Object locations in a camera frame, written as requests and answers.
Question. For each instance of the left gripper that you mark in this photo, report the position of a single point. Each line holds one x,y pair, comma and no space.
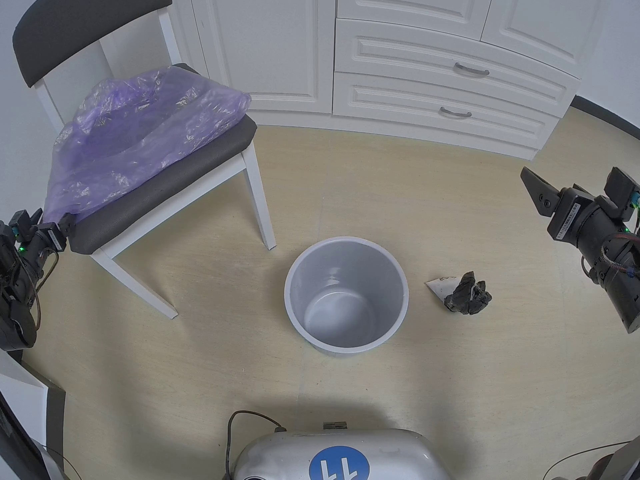
50,238

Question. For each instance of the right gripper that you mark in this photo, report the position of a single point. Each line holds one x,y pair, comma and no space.
575,218

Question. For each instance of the purple plastic bag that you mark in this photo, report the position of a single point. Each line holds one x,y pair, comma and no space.
140,128

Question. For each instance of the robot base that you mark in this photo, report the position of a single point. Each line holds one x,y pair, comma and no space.
300,455

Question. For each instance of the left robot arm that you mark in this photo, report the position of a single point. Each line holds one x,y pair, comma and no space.
15,288

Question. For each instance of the crumpled black plastic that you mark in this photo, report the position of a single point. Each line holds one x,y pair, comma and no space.
470,298

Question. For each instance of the white trash bin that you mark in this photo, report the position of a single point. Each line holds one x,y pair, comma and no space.
345,293

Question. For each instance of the white printed wrapper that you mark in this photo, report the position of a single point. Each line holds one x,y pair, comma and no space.
440,284

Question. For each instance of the white chair with grey seat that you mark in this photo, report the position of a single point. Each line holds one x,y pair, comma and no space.
90,13

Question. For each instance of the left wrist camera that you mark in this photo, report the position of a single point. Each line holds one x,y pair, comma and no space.
22,220

